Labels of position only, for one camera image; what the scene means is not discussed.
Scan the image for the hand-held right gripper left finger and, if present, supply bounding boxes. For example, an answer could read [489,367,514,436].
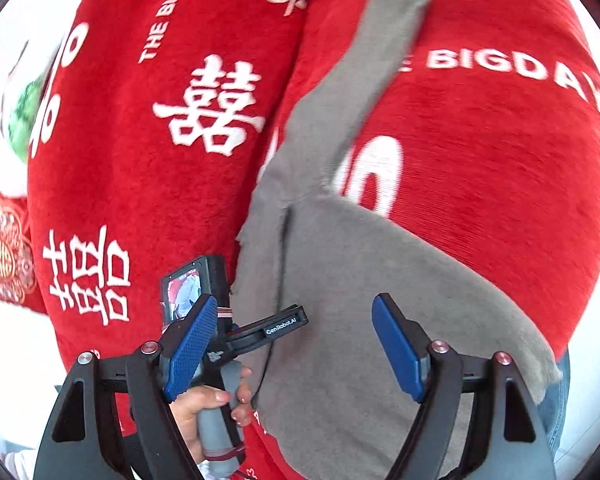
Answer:
[32,295,220,480]

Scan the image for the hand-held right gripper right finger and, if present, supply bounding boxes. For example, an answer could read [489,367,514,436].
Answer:
[371,292,558,480]

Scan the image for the grey small garment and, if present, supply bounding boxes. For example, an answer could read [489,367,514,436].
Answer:
[230,0,563,480]

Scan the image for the person's left hand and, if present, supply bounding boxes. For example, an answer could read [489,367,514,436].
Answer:
[171,366,255,465]

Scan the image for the person's blue jeans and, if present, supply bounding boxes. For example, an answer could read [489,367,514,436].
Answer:
[535,350,572,461]

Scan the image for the red printed blanket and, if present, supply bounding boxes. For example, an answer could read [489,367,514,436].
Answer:
[27,0,600,480]

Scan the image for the red embroidered cloth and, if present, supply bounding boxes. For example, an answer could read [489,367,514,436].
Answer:
[0,182,48,316]

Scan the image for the white green printed cloth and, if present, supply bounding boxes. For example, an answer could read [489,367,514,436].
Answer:
[0,40,63,197]

